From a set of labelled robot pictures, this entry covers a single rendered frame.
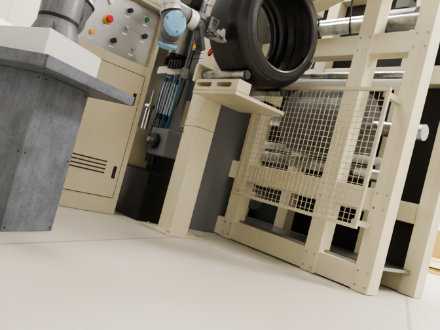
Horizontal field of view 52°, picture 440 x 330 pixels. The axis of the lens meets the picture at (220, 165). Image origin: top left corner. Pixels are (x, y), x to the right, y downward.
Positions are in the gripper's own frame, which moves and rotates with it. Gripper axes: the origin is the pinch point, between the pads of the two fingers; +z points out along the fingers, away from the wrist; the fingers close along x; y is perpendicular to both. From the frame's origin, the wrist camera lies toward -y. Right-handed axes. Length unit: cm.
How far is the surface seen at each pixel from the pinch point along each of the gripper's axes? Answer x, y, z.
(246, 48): -10.3, -1.0, 6.0
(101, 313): -87, -102, -79
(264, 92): 4.1, -12.9, 38.5
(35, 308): -85, -102, -93
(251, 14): -12.2, 14.1, 1.8
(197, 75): 26.0, -14.0, 7.4
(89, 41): 69, -10, -39
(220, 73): 10.3, -12.0, 10.3
